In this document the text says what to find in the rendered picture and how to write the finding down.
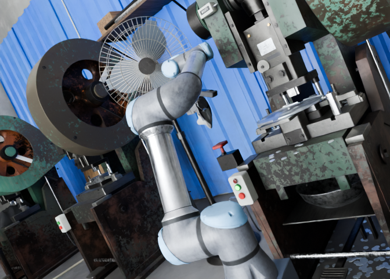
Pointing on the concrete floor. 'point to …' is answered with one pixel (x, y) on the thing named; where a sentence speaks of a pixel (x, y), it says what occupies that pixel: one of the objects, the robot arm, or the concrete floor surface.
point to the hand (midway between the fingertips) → (210, 125)
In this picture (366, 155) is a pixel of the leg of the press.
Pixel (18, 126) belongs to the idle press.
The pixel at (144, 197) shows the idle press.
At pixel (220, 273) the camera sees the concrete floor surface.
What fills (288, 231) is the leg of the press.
